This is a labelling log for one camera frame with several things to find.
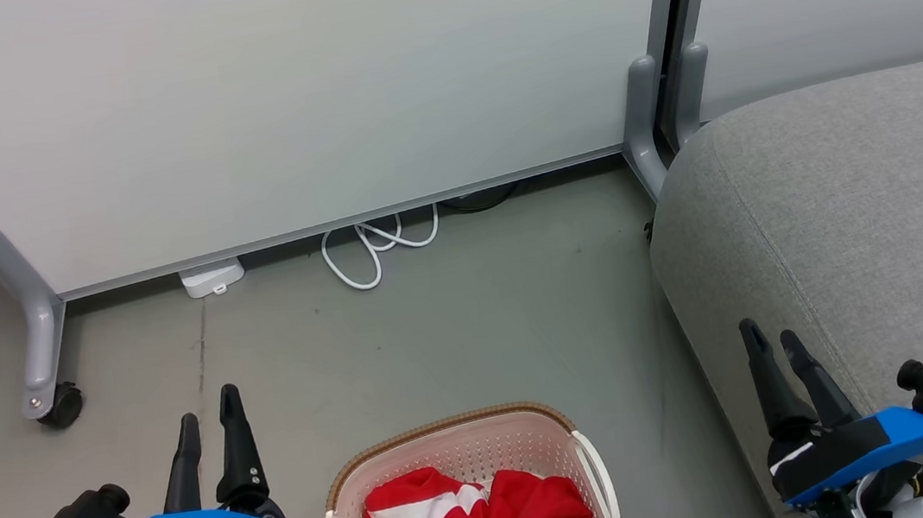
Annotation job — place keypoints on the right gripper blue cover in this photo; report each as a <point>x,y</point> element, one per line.
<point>865,446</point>

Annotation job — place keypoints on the grey fabric sofa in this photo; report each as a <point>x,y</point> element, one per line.
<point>873,212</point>

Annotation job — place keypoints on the black cylinder on left gripper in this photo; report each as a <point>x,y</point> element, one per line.
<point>115,496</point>

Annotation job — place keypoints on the black cylinder on gripper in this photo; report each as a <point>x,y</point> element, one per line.
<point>911,375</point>
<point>115,496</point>

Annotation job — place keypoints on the black cylinder on right gripper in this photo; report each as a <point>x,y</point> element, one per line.
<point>911,375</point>

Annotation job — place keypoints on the black caster wheel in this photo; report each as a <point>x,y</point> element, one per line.
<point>64,407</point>

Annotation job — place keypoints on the white power adapter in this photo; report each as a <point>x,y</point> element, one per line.
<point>212,278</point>

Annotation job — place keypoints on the grey curved panel leg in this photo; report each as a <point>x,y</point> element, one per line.
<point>39,324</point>
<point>643,134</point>
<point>690,94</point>

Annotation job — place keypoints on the white perforated laundry basket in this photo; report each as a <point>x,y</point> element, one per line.
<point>465,445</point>

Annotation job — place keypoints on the white partition panel wide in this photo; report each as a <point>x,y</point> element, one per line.
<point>278,97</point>

